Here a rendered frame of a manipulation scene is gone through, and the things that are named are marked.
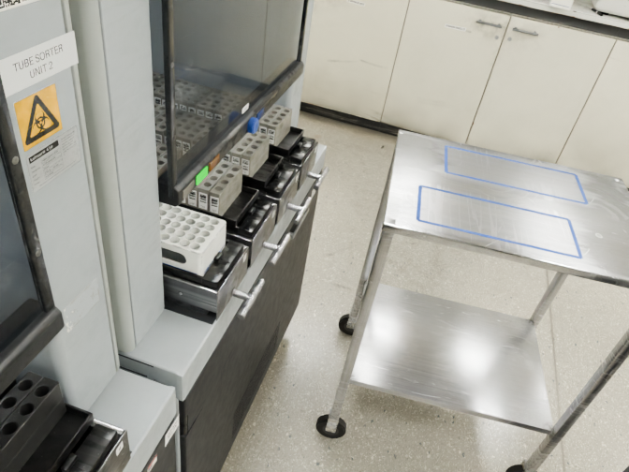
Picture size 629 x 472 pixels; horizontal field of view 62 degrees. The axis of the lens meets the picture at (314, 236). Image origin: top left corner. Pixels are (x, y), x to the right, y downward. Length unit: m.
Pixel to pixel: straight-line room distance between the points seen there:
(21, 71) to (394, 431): 1.49
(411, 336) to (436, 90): 1.80
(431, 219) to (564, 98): 2.10
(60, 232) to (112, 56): 0.20
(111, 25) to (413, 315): 1.30
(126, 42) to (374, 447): 1.37
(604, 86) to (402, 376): 2.09
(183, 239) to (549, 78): 2.49
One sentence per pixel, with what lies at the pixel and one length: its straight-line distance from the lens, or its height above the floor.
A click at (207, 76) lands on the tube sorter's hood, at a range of 0.82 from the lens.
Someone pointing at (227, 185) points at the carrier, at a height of 0.88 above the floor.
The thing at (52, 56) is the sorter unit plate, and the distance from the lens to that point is 0.56.
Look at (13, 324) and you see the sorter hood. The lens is 0.60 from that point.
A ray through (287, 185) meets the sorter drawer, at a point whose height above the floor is 0.80.
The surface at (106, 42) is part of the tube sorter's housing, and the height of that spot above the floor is 1.23.
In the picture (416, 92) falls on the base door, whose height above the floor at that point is 0.32.
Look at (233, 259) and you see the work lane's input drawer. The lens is 0.94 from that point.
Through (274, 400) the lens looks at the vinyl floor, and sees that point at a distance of 1.74.
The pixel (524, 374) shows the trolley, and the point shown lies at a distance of 1.69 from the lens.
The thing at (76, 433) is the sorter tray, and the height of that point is 0.83.
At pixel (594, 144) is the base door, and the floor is 0.28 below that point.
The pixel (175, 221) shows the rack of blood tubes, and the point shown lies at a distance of 0.94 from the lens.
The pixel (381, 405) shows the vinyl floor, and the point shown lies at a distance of 1.80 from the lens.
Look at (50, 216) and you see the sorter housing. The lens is 0.61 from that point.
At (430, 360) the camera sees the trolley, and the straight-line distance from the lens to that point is 1.59.
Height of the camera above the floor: 1.44
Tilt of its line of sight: 38 degrees down
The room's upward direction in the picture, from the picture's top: 10 degrees clockwise
